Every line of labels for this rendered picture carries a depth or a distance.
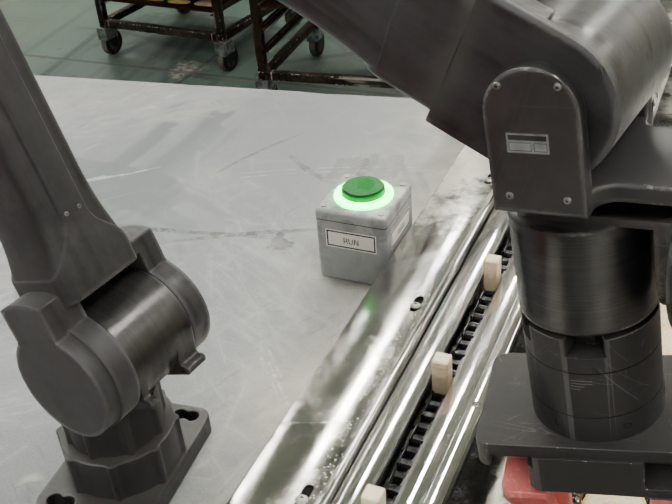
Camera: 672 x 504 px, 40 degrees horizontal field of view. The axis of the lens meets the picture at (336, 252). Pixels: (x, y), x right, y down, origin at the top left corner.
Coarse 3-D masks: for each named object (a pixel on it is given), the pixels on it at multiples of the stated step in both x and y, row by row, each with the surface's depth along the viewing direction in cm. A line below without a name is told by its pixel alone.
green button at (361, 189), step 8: (360, 176) 87; (368, 176) 87; (344, 184) 86; (352, 184) 86; (360, 184) 85; (368, 184) 85; (376, 184) 85; (384, 184) 85; (344, 192) 85; (352, 192) 84; (360, 192) 84; (368, 192) 84; (376, 192) 84; (384, 192) 85; (352, 200) 84; (360, 200) 84; (368, 200) 84
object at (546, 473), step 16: (528, 464) 41; (544, 464) 40; (560, 464) 40; (576, 464) 40; (592, 464) 40; (608, 464) 39; (624, 464) 39; (640, 464) 39; (656, 464) 40; (544, 480) 41; (560, 480) 41; (576, 480) 40; (592, 480) 40; (608, 480) 40; (624, 480) 40; (640, 480) 39; (656, 480) 40; (640, 496) 40; (656, 496) 40
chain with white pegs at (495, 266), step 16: (496, 256) 80; (512, 256) 85; (496, 272) 80; (496, 288) 81; (480, 304) 80; (480, 320) 78; (464, 336) 77; (464, 352) 75; (432, 368) 70; (448, 368) 70; (432, 384) 71; (448, 384) 70; (432, 400) 70; (432, 416) 69; (416, 432) 68; (416, 448) 66; (400, 464) 65; (400, 480) 64; (368, 496) 59; (384, 496) 60
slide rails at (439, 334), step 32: (480, 256) 84; (512, 288) 80; (448, 320) 77; (416, 352) 74; (480, 352) 73; (416, 384) 70; (384, 416) 68; (448, 416) 67; (384, 448) 65; (352, 480) 63; (416, 480) 62
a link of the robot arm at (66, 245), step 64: (0, 64) 52; (0, 128) 52; (0, 192) 55; (64, 192) 55; (64, 256) 55; (128, 256) 59; (64, 320) 56; (192, 320) 61; (64, 384) 57; (128, 384) 57
